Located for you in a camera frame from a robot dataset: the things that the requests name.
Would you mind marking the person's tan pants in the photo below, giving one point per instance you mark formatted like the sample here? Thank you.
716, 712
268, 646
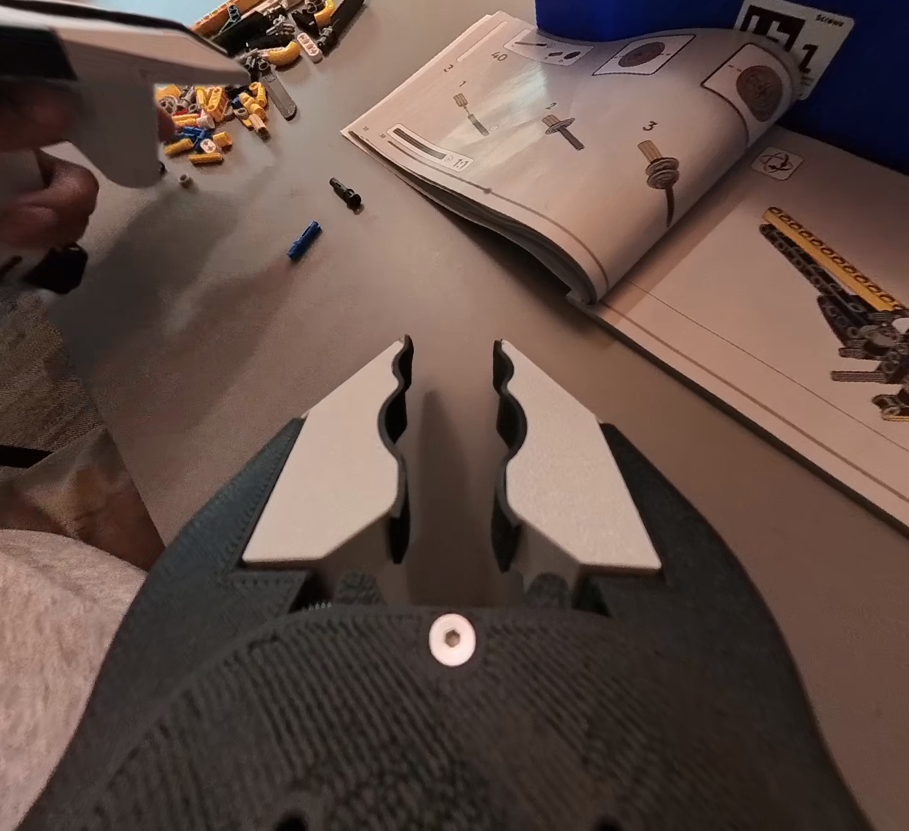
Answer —
78, 490

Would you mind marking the pile of lego pieces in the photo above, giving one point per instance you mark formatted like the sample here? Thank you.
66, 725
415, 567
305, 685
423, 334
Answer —
213, 103

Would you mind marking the person's left hand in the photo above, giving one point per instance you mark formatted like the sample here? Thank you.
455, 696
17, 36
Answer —
50, 202

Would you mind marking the lego instruction booklet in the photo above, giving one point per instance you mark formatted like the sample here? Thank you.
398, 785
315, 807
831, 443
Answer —
568, 156

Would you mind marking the white tag card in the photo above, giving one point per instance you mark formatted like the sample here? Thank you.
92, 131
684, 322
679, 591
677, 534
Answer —
824, 42

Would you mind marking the blue lego pin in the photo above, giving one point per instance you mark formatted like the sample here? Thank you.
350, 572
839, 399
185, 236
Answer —
304, 241

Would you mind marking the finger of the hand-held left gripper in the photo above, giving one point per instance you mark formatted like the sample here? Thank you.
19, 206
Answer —
149, 57

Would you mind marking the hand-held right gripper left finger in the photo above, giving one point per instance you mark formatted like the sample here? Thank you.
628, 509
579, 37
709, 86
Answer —
334, 476

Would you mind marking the black lego pin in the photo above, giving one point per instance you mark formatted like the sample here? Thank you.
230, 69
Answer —
346, 194

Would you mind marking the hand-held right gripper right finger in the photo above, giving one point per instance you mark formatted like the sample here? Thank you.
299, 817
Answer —
568, 483

